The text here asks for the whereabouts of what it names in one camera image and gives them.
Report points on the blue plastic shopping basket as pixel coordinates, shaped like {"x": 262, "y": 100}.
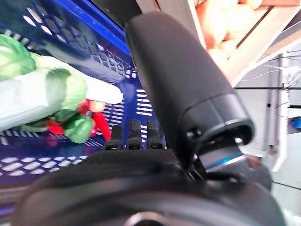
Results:
{"x": 127, "y": 99}

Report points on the napa cabbage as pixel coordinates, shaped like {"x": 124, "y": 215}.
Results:
{"x": 28, "y": 99}
{"x": 14, "y": 56}

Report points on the long red chili pepper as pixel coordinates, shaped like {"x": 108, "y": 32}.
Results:
{"x": 103, "y": 126}

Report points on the orange carrot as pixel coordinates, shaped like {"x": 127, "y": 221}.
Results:
{"x": 96, "y": 106}

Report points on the green bell pepper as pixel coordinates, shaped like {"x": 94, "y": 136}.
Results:
{"x": 78, "y": 129}

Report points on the small red pepper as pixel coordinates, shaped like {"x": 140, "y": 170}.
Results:
{"x": 55, "y": 127}

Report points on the wooden potato crate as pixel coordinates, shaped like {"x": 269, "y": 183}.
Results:
{"x": 277, "y": 21}

